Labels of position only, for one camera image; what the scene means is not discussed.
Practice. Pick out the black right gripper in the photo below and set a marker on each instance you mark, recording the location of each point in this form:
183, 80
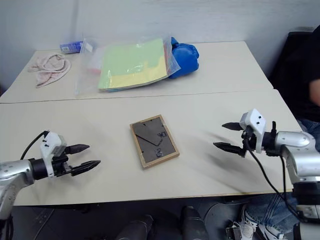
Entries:
248, 141

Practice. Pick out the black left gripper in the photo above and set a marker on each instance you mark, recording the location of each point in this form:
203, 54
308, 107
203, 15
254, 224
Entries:
60, 168

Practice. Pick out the person's bare forearm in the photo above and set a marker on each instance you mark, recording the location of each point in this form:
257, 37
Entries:
315, 93

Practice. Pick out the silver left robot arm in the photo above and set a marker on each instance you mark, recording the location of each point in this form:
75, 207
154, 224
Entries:
15, 170

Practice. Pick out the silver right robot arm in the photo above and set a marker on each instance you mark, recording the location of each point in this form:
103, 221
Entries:
295, 142

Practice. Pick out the grey rounded shape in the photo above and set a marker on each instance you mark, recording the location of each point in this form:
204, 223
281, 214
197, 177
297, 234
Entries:
222, 215

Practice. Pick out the clear plastic zip bag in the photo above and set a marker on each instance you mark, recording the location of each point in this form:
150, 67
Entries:
86, 75

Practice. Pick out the person in black shirt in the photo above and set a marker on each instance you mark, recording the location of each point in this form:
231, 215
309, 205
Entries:
292, 75

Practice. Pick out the white sneaker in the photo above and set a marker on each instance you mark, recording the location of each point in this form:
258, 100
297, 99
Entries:
250, 223

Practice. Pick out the dark rounded shape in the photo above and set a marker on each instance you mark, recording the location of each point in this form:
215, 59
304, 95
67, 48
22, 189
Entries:
193, 223
136, 228

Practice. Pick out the blue boxing glove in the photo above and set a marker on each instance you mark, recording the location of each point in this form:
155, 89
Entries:
185, 58

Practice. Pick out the pink crumpled cloth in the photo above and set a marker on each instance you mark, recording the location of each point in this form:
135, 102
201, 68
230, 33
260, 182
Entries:
51, 66

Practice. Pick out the green yellow paper stack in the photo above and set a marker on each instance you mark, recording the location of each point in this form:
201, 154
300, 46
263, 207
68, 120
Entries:
130, 65

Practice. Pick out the blue tissue pack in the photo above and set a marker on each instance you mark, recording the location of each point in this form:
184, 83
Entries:
71, 47

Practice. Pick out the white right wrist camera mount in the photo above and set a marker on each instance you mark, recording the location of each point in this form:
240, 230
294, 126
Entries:
255, 120

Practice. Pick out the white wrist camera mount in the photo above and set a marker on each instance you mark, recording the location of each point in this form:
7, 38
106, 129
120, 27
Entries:
51, 142
255, 120

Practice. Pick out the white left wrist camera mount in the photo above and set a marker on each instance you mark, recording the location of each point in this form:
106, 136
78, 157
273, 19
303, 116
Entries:
51, 142

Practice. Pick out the wooden picture frame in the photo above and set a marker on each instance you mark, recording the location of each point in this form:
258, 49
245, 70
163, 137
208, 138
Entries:
153, 142

